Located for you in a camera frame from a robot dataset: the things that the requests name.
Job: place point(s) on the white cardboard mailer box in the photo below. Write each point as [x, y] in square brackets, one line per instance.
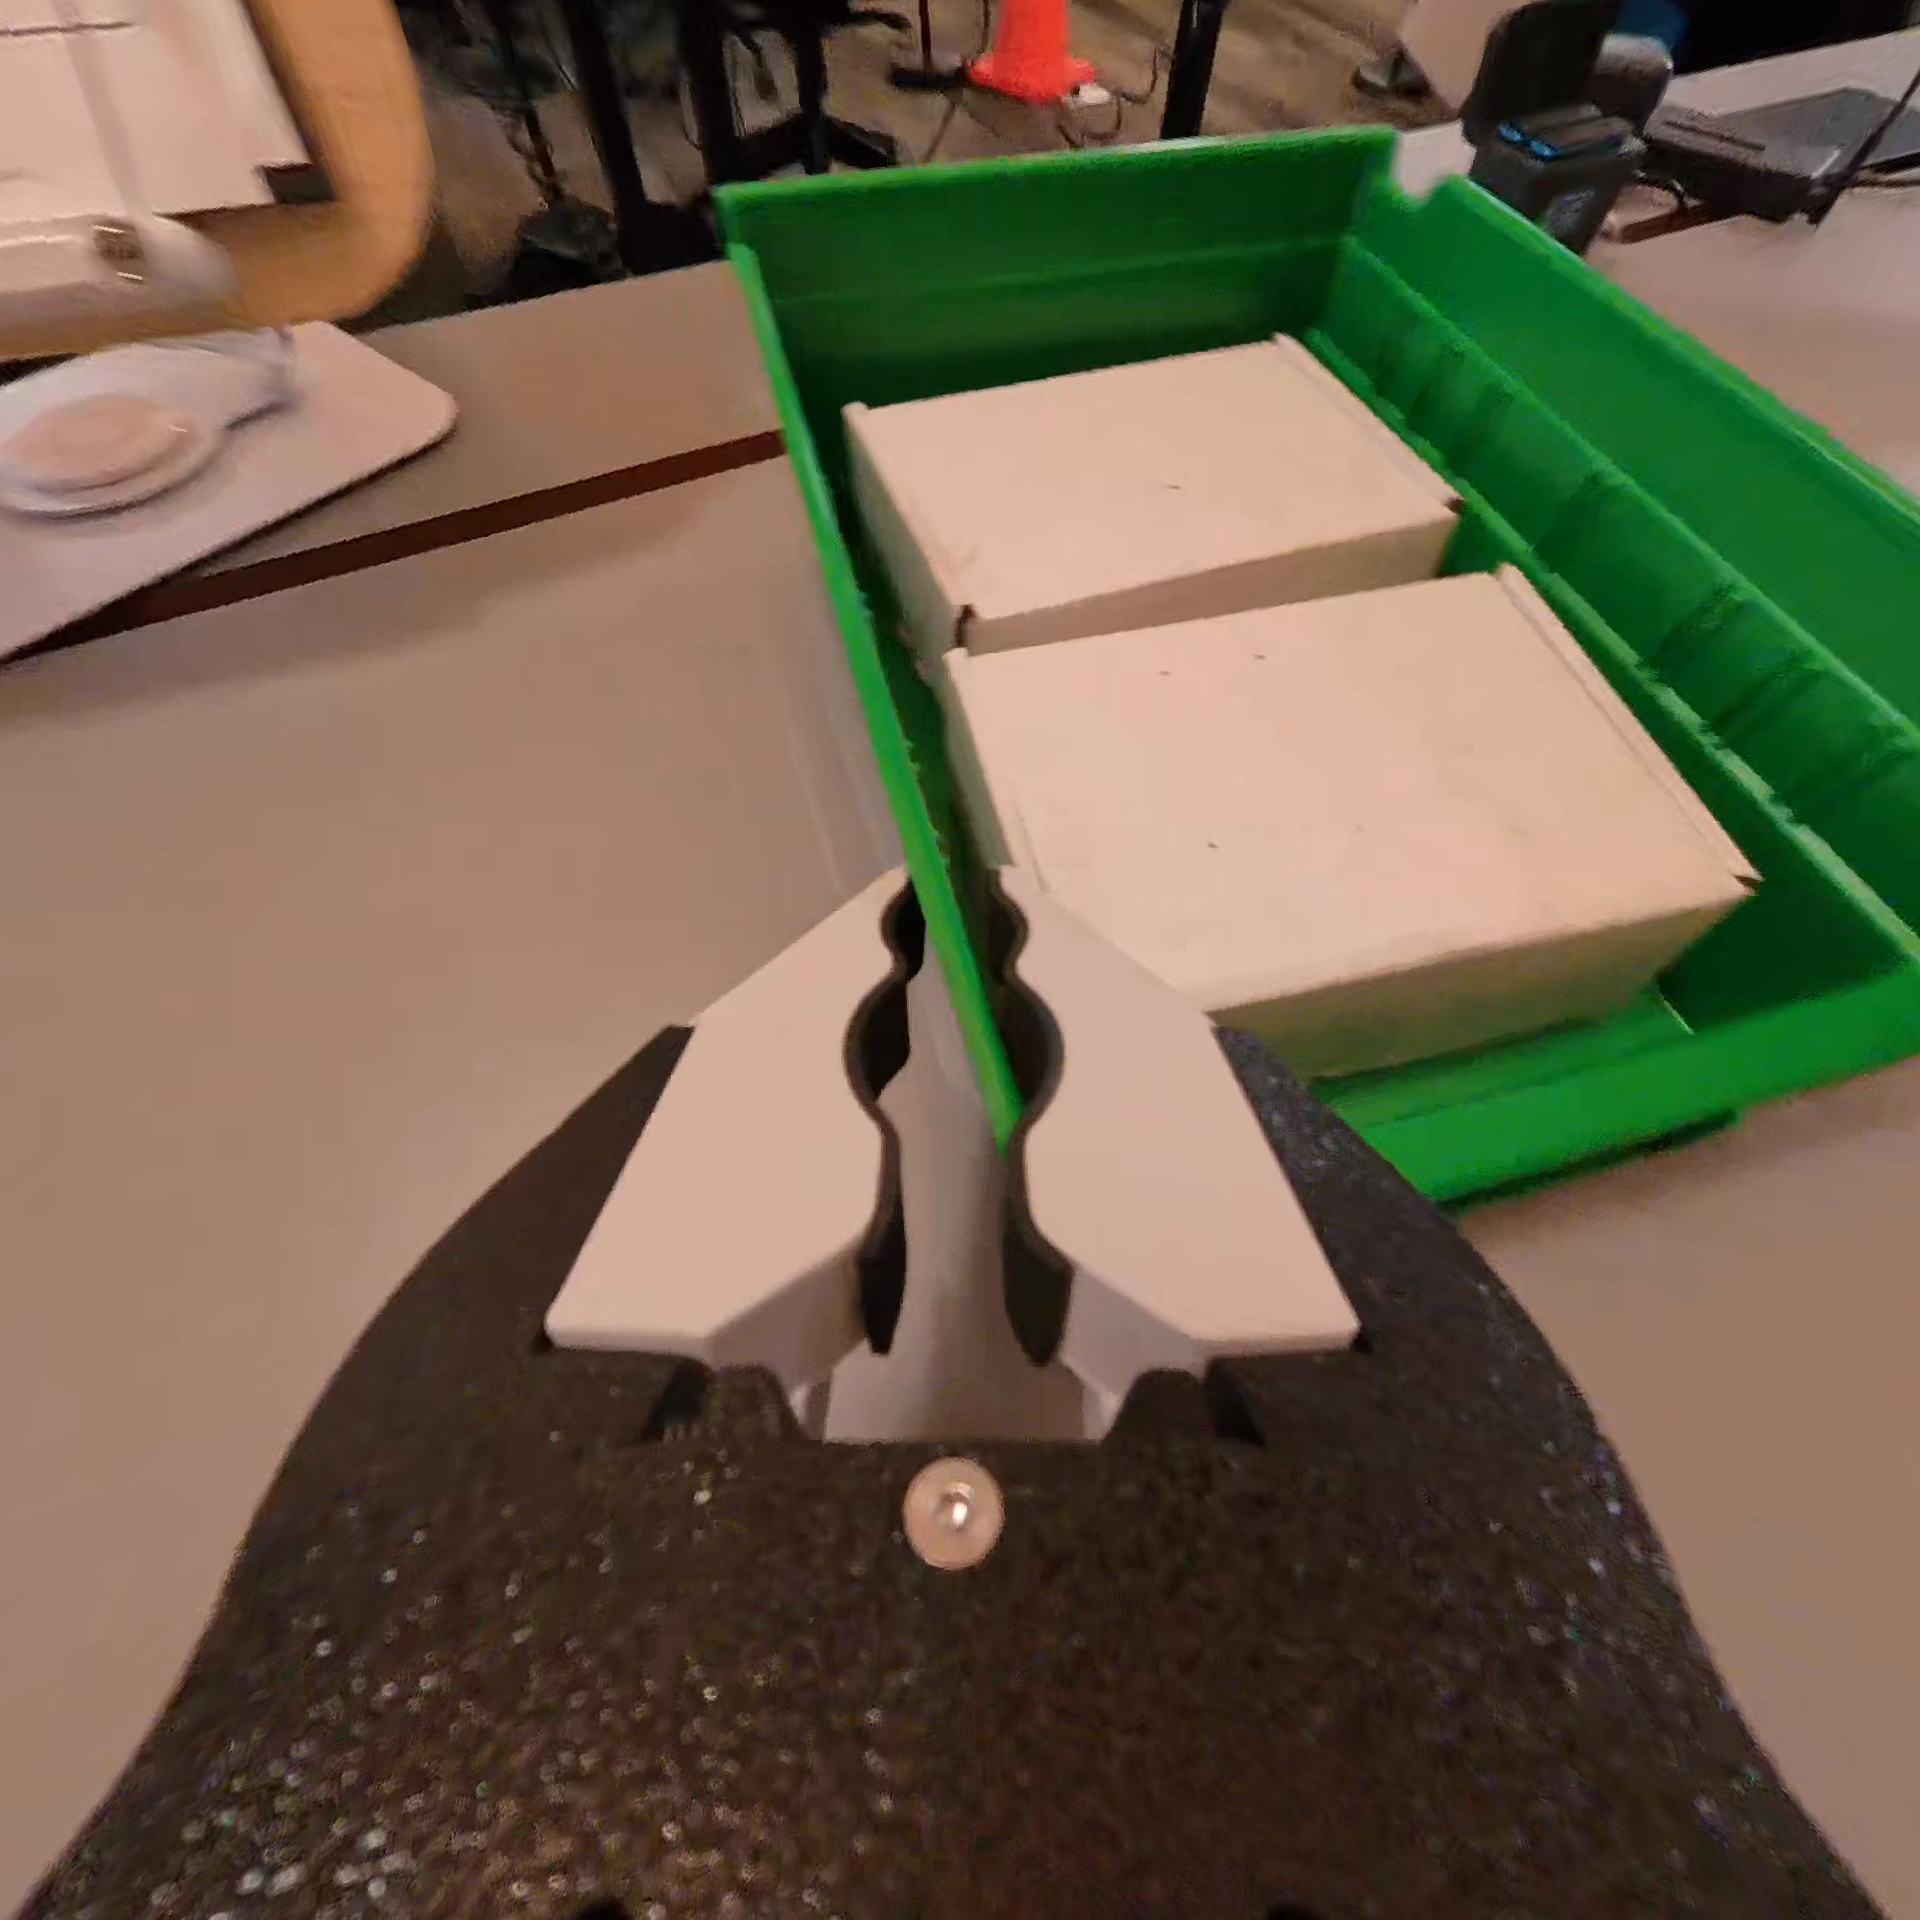
[1141, 480]
[1318, 810]

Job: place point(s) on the black flat electronic device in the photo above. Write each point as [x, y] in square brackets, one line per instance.
[1769, 143]

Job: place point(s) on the white stand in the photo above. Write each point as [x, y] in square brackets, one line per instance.
[300, 452]

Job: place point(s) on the printed instruction sheet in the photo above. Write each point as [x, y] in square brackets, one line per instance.
[120, 90]

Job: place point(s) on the orange traffic cone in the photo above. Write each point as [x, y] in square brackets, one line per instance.
[1030, 54]

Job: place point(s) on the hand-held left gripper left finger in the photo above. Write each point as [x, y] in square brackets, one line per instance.
[720, 1201]

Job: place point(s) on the green plastic bin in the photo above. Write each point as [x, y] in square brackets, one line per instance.
[1049, 254]

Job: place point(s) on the dark electronic device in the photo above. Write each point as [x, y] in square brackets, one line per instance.
[1558, 136]

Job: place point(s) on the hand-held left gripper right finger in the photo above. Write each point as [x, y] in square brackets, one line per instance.
[1184, 1201]

